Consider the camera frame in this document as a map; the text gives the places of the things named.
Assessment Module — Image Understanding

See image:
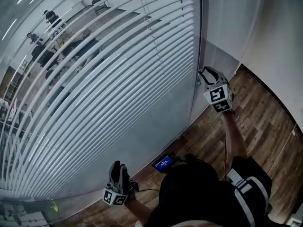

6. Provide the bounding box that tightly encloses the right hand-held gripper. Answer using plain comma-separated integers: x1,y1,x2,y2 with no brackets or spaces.
198,66,235,114

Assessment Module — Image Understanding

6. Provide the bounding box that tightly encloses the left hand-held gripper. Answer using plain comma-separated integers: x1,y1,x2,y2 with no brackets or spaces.
102,160,133,207

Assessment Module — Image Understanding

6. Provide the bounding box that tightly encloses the person's right forearm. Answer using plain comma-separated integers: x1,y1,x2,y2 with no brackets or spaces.
221,110,249,161

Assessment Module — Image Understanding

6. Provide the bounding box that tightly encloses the person's left forearm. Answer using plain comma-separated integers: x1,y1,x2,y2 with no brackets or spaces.
123,190,155,225

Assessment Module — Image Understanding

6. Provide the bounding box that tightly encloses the small black chest monitor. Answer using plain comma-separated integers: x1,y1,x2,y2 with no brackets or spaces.
151,152,179,175

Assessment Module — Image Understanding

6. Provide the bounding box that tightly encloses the person's black shirt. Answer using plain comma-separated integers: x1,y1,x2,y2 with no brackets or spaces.
143,155,273,227

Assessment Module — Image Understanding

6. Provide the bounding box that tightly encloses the black office chair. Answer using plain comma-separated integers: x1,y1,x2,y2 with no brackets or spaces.
31,44,60,71
45,69,72,118

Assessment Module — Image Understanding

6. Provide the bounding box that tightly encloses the black folding chair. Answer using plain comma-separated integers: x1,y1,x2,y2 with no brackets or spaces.
90,0,112,16

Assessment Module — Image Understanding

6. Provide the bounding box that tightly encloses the black mounted camera box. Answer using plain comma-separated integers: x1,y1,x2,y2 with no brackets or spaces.
129,179,141,193

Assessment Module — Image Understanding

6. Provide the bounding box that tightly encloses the white wall cable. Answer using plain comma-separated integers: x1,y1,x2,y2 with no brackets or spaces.
267,122,299,175

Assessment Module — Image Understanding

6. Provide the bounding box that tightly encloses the grey shoulder strap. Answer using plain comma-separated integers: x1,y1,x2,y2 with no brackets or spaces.
226,168,269,227

